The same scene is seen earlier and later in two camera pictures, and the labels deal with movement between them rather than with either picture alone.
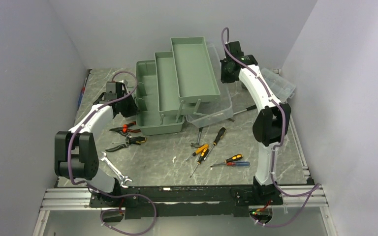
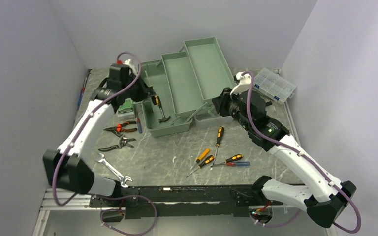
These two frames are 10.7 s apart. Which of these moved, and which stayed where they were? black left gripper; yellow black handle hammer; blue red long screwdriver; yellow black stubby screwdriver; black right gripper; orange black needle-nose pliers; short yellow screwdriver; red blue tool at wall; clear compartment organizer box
Moved: black right gripper; black left gripper; yellow black handle hammer; short yellow screwdriver
Stayed: yellow black stubby screwdriver; red blue tool at wall; orange black needle-nose pliers; clear compartment organizer box; blue red long screwdriver
